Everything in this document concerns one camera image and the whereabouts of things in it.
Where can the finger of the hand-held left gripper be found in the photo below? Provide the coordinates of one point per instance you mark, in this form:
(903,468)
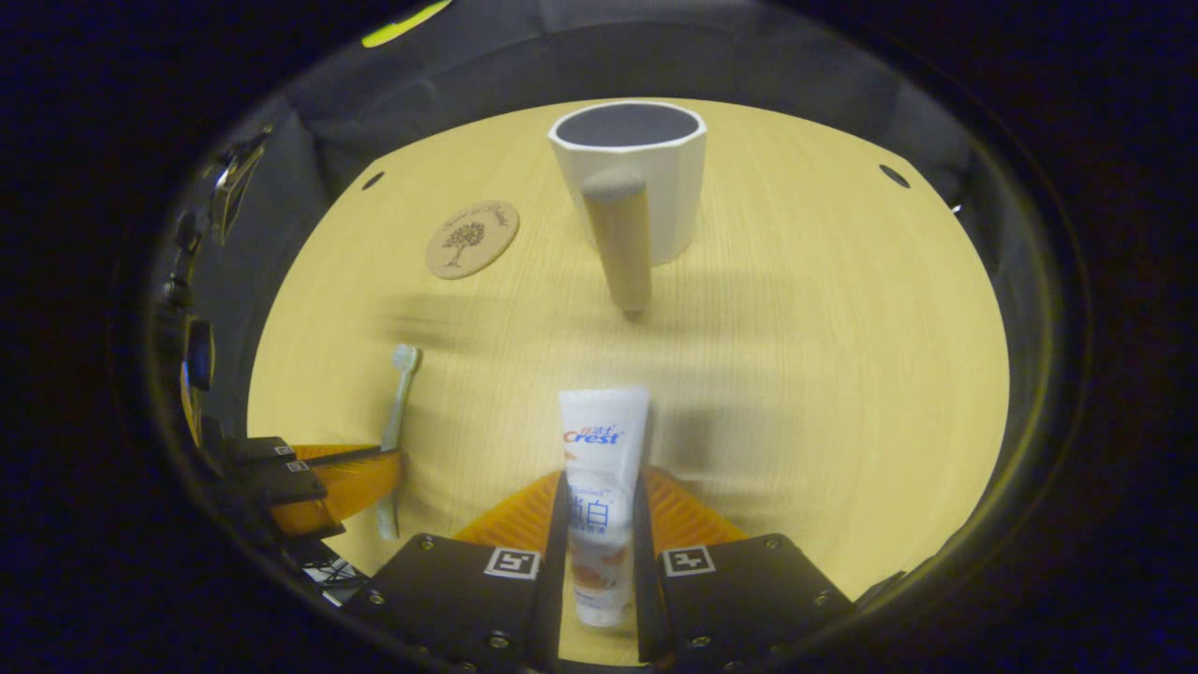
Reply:
(356,487)
(262,449)

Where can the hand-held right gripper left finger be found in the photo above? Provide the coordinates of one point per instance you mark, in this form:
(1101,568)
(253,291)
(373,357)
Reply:
(552,608)

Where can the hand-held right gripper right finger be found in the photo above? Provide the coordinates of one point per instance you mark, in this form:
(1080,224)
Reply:
(648,608)

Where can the pale green toothbrush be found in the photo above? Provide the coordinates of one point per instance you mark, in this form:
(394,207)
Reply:
(401,402)

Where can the white toothpaste tube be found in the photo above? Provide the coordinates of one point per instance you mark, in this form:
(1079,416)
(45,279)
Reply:
(604,449)

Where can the round cork coaster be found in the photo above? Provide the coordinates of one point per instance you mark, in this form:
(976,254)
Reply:
(473,239)

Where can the white cup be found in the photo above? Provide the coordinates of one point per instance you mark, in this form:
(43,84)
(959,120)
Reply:
(669,187)

